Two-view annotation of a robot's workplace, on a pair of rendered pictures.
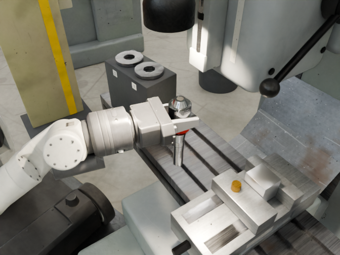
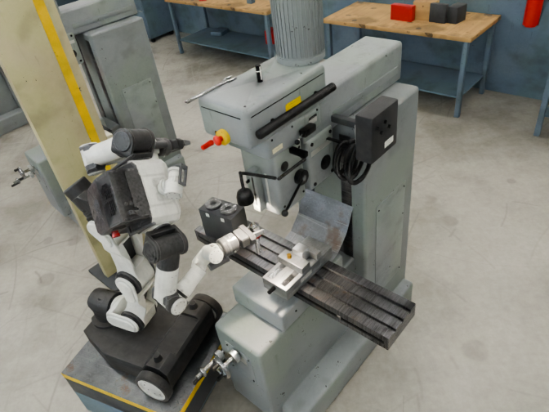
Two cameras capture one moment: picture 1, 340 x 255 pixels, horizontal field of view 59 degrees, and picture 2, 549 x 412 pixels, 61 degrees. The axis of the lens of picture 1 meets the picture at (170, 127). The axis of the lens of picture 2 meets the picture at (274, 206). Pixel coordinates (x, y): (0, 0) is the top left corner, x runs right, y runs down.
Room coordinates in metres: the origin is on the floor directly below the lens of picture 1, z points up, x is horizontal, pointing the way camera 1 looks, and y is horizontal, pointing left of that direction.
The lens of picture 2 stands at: (-1.14, 0.15, 2.59)
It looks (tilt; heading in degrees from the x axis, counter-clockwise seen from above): 38 degrees down; 350
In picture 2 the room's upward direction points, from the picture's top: 9 degrees counter-clockwise
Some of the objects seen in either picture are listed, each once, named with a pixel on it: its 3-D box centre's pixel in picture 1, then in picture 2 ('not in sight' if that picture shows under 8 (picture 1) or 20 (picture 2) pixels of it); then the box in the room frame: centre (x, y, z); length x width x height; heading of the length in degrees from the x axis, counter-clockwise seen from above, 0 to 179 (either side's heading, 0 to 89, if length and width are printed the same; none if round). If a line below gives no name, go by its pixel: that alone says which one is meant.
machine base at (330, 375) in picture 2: not in sight; (324, 329); (0.67, -0.36, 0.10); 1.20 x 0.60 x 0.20; 124
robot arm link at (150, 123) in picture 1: (136, 126); (238, 239); (0.45, 0.07, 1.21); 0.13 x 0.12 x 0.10; 20
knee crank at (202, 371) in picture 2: not in sight; (208, 366); (0.35, 0.37, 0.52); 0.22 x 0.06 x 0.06; 124
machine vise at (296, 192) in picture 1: (247, 203); (297, 263); (0.42, -0.19, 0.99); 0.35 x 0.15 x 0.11; 124
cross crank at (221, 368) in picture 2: not in sight; (226, 363); (0.25, 0.26, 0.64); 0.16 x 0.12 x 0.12; 124
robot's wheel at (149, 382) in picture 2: not in sight; (153, 386); (0.34, 0.65, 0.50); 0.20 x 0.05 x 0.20; 51
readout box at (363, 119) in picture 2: not in sight; (377, 130); (0.41, -0.59, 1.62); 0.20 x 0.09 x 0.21; 124
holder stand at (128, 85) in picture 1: (140, 89); (224, 220); (0.84, 0.10, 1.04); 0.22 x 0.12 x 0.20; 43
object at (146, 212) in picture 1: (219, 210); (288, 278); (0.53, -0.15, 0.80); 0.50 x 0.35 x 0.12; 124
